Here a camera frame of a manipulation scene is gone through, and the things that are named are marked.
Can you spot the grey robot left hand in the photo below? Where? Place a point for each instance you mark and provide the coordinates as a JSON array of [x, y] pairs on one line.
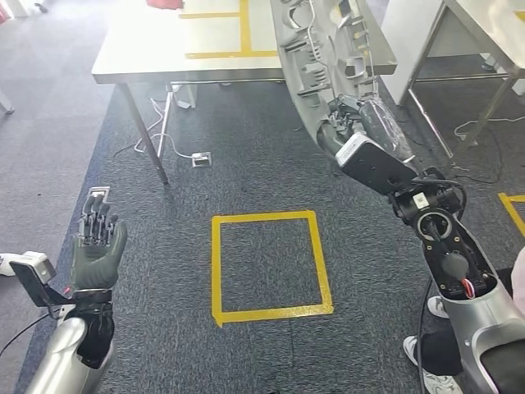
[[96, 266]]

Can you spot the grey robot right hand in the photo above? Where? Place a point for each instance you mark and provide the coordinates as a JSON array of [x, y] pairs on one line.
[[381, 128]]

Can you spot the silver plastic wheel hubcap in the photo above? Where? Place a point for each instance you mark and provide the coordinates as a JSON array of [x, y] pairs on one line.
[[323, 32]]

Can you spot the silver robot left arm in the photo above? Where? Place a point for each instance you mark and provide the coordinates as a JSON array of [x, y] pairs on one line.
[[61, 356]]

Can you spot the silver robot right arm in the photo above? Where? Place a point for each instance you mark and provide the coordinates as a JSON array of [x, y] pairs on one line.
[[471, 326]]

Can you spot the steel workbench table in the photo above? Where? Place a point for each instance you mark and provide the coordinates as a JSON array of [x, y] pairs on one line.
[[164, 43]]

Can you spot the open steel floor socket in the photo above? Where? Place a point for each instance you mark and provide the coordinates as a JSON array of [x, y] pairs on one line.
[[99, 190], [201, 160]]

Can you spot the white cabinet panel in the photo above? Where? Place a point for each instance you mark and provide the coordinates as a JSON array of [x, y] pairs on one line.
[[406, 43]]

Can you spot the person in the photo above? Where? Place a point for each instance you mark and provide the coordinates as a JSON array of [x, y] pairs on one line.
[[439, 353]]

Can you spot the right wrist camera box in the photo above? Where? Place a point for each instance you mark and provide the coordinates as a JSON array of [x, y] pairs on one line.
[[373, 166]]

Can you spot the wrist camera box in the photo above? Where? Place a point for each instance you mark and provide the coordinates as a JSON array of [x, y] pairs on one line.
[[32, 274], [373, 166]]

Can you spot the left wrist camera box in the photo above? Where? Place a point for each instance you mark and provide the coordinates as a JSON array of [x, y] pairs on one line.
[[32, 274]]

